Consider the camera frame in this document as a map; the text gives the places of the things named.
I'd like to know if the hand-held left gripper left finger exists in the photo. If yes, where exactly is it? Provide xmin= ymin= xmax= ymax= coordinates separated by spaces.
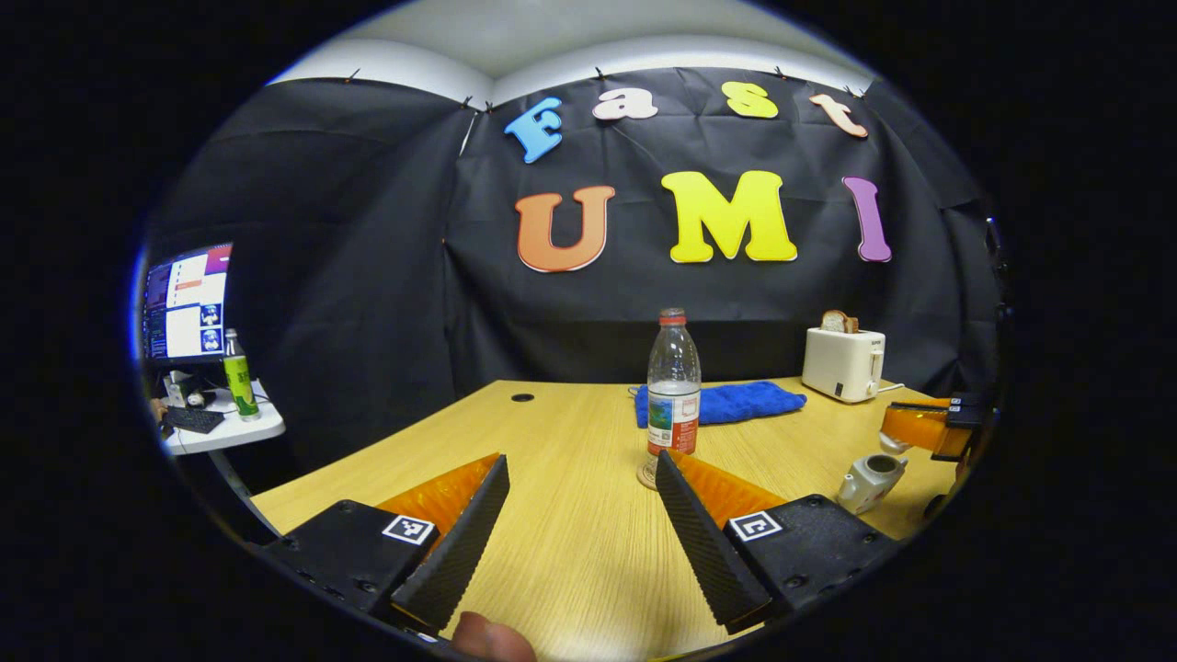
xmin=262 ymin=452 xmax=511 ymax=635

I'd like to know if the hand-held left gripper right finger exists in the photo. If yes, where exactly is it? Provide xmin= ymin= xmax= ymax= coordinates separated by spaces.
xmin=655 ymin=451 xmax=902 ymax=635

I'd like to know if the round wooden coaster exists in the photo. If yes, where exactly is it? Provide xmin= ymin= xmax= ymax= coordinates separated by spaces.
xmin=636 ymin=455 xmax=681 ymax=491

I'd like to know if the white ceramic teacup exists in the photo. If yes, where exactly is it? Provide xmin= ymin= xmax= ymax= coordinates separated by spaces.
xmin=837 ymin=453 xmax=908 ymax=515

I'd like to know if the clear plastic water bottle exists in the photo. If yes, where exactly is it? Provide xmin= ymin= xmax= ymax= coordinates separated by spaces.
xmin=646 ymin=308 xmax=703 ymax=458

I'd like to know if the green bottle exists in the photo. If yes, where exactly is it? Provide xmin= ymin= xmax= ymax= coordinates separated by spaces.
xmin=223 ymin=328 xmax=260 ymax=419

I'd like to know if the white toaster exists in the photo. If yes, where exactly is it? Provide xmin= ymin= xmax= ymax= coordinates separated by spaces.
xmin=802 ymin=327 xmax=886 ymax=404

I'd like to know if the blue towel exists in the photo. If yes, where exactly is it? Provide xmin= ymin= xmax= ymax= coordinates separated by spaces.
xmin=630 ymin=381 xmax=808 ymax=429

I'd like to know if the white side table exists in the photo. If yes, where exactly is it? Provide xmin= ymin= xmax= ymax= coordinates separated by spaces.
xmin=161 ymin=379 xmax=286 ymax=456

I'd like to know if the black keyboard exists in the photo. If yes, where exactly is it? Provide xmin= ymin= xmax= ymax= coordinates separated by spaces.
xmin=164 ymin=406 xmax=225 ymax=435

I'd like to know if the computer monitor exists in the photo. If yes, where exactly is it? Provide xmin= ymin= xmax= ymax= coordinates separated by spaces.
xmin=143 ymin=242 xmax=234 ymax=361

